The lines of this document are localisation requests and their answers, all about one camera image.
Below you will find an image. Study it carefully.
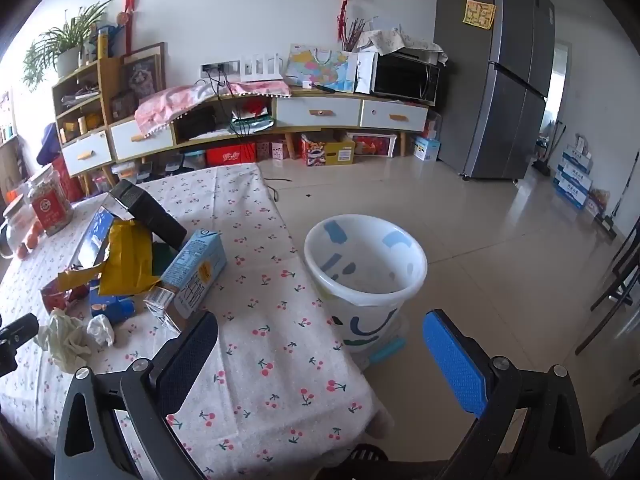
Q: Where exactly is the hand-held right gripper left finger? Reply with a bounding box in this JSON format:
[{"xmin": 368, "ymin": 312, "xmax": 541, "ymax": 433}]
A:
[{"xmin": 54, "ymin": 310, "xmax": 219, "ymax": 480}]

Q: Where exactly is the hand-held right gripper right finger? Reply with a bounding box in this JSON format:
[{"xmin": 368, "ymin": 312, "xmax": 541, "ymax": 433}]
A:
[{"xmin": 422, "ymin": 309, "xmax": 588, "ymax": 480}]

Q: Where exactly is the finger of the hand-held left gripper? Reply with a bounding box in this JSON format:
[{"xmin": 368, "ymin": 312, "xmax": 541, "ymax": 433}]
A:
[
  {"xmin": 0, "ymin": 345, "xmax": 21, "ymax": 377},
  {"xmin": 0, "ymin": 312, "xmax": 40, "ymax": 346}
]

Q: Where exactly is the white tissue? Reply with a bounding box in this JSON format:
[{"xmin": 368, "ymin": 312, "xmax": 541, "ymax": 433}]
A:
[
  {"xmin": 34, "ymin": 308, "xmax": 93, "ymax": 373},
  {"xmin": 86, "ymin": 314, "xmax": 117, "ymax": 347}
]

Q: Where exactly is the light blue milk carton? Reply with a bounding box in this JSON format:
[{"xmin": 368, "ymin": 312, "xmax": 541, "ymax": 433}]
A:
[{"xmin": 144, "ymin": 229, "xmax": 228, "ymax": 333}]

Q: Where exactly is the blue almond snack box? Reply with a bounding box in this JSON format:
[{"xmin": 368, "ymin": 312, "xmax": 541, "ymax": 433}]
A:
[{"xmin": 90, "ymin": 292, "xmax": 136, "ymax": 325}]

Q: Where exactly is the dark green packet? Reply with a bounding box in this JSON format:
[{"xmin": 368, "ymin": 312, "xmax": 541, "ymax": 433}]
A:
[{"xmin": 151, "ymin": 242, "xmax": 178, "ymax": 276}]

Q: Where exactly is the yellow foil bag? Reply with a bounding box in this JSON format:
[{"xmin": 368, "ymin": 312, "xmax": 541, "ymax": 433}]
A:
[{"xmin": 57, "ymin": 220, "xmax": 163, "ymax": 297}]

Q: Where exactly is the white plastic trash bin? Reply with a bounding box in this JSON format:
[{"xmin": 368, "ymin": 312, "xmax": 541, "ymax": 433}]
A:
[{"xmin": 304, "ymin": 214, "xmax": 428, "ymax": 356}]

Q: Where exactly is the black plastic food tray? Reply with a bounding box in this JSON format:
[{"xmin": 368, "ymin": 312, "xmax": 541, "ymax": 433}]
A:
[{"xmin": 107, "ymin": 179, "xmax": 188, "ymax": 251}]

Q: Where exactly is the cherry print tablecloth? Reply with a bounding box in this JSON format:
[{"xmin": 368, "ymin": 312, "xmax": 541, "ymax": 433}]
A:
[{"xmin": 0, "ymin": 164, "xmax": 388, "ymax": 480}]

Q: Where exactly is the clear jar with red label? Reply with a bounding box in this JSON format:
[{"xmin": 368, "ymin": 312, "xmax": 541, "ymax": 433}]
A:
[{"xmin": 25, "ymin": 165, "xmax": 75, "ymax": 237}]

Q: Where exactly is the purple hat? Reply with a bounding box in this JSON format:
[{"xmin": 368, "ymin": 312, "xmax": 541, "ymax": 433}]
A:
[{"xmin": 36, "ymin": 122, "xmax": 63, "ymax": 166}]

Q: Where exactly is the dark wooden chair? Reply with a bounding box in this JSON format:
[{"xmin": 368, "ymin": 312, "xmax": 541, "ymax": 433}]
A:
[{"xmin": 575, "ymin": 220, "xmax": 640, "ymax": 356}]

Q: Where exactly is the floor mop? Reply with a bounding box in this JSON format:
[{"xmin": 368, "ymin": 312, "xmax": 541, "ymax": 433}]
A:
[{"xmin": 595, "ymin": 152, "xmax": 640, "ymax": 241}]

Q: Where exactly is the red flat box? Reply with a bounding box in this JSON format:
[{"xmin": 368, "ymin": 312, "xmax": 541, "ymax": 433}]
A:
[{"xmin": 206, "ymin": 144, "xmax": 257, "ymax": 167}]

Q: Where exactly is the blue and white box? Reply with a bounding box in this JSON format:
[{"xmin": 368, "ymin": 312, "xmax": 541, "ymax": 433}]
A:
[{"xmin": 411, "ymin": 136, "xmax": 442, "ymax": 162}]

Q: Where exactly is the stack of blue white cartons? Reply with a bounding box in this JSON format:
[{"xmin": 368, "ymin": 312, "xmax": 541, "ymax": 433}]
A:
[{"xmin": 552, "ymin": 135, "xmax": 596, "ymax": 211}]

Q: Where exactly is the red picture gift box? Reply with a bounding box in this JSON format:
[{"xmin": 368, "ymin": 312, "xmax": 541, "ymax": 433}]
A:
[{"xmin": 347, "ymin": 132, "xmax": 398, "ymax": 158}]

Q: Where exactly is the black bag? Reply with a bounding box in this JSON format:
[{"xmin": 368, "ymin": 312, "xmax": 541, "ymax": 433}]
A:
[{"xmin": 175, "ymin": 105, "xmax": 217, "ymax": 141}]

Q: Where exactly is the colourful cardboard box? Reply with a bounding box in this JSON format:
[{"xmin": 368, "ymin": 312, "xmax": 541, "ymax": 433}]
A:
[{"xmin": 300, "ymin": 132, "xmax": 356, "ymax": 166}]

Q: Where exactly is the red green cloth bundle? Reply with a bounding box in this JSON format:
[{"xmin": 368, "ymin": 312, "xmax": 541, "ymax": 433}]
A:
[{"xmin": 230, "ymin": 100, "xmax": 276, "ymax": 133}]

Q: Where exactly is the pink cloth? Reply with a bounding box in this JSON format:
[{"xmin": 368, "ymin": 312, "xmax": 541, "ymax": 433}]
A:
[{"xmin": 135, "ymin": 80, "xmax": 292, "ymax": 138}]

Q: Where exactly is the grey refrigerator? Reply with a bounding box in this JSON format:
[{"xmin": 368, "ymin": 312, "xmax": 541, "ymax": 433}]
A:
[{"xmin": 432, "ymin": 0, "xmax": 557, "ymax": 181}]

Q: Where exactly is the wooden cabinet with white drawers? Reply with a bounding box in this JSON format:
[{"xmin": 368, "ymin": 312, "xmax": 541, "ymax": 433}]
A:
[{"xmin": 52, "ymin": 55, "xmax": 431, "ymax": 196}]

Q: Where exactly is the framed picture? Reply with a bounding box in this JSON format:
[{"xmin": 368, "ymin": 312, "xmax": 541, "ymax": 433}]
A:
[{"xmin": 120, "ymin": 42, "xmax": 167, "ymax": 106}]

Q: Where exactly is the black microwave oven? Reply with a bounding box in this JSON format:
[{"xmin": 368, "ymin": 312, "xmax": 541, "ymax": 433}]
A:
[{"xmin": 370, "ymin": 51, "xmax": 442, "ymax": 103}]

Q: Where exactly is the potted green plant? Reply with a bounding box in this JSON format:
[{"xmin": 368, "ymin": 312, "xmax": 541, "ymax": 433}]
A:
[{"xmin": 22, "ymin": 0, "xmax": 113, "ymax": 91}]

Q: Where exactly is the white slatted rack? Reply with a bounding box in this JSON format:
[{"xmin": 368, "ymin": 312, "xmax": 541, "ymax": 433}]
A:
[{"xmin": 240, "ymin": 53, "xmax": 285, "ymax": 82}]

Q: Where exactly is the white paper bag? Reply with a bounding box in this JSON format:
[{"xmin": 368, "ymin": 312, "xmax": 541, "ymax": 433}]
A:
[{"xmin": 356, "ymin": 52, "xmax": 377, "ymax": 95}]

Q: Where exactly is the colourful map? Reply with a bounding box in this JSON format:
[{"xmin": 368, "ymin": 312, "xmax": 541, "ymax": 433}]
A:
[{"xmin": 284, "ymin": 44, "xmax": 357, "ymax": 93}]

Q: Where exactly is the floral cover cloth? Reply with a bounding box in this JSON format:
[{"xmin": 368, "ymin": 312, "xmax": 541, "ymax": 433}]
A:
[{"xmin": 356, "ymin": 27, "xmax": 446, "ymax": 66}]

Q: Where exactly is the dried twigs bunch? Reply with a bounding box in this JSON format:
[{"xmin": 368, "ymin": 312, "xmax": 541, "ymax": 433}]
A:
[{"xmin": 345, "ymin": 17, "xmax": 371, "ymax": 53}]

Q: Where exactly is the yellow paper note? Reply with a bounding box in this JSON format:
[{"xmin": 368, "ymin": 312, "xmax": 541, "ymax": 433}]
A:
[{"xmin": 462, "ymin": 0, "xmax": 497, "ymax": 31}]

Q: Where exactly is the wall power outlet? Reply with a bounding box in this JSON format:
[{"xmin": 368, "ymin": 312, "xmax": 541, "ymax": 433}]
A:
[{"xmin": 201, "ymin": 61, "xmax": 241, "ymax": 78}]

